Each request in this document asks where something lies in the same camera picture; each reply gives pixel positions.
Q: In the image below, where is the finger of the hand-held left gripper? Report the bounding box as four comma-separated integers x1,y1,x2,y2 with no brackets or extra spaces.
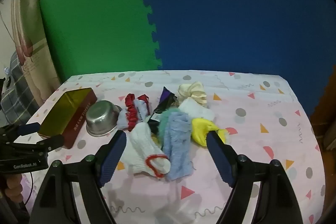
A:
12,134,65,154
16,123,40,136

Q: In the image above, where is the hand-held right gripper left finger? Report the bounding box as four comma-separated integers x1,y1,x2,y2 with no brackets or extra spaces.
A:
29,130,128,224

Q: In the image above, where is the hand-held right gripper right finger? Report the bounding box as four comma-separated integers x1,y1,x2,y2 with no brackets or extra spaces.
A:
206,132,300,224

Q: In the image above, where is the white sock red trim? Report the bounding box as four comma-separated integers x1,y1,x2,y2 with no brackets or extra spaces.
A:
123,122,171,179

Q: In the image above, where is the red and gold box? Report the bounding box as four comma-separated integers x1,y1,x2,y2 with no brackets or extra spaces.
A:
37,88,97,149

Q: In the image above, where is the light blue fluffy sock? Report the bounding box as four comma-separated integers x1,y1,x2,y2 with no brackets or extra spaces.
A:
161,111,193,182

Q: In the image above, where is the plain white sock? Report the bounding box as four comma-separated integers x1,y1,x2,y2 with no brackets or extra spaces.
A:
178,98,216,121

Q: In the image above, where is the teal fluffy scrunchie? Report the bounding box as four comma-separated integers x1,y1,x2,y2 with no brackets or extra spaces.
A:
156,107,179,146

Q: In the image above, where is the black snack packet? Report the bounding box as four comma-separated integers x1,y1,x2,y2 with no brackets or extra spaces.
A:
147,87,179,125

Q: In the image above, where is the person's left hand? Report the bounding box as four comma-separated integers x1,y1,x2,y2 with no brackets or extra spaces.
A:
4,174,23,198

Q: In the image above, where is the yellow cloth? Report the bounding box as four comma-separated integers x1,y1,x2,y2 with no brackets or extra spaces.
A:
191,118,227,147

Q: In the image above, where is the plaid cloth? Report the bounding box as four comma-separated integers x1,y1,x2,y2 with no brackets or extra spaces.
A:
0,52,34,126

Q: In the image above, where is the steel bowl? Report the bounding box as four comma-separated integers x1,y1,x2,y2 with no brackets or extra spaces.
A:
86,100,122,137

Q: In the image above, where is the red scrunchie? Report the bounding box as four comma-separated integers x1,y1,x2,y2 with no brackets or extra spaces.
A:
125,93,141,131

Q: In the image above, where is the white and red packet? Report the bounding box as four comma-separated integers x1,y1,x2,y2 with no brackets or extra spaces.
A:
117,94,152,130

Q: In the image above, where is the cream scrunchie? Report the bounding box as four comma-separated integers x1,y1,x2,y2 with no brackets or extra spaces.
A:
178,81,208,106

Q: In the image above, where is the cardboard box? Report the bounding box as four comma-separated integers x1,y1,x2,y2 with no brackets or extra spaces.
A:
323,119,336,151

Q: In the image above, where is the orange foam mat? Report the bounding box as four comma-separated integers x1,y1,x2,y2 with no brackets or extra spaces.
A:
310,64,336,151

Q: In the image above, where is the green foam mat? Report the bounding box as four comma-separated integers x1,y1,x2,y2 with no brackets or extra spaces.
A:
39,0,163,83

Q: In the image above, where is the blue foam mat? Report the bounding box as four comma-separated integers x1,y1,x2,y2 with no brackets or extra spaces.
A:
134,0,334,117

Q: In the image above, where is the black cable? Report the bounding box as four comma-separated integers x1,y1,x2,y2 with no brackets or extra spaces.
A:
26,172,36,203

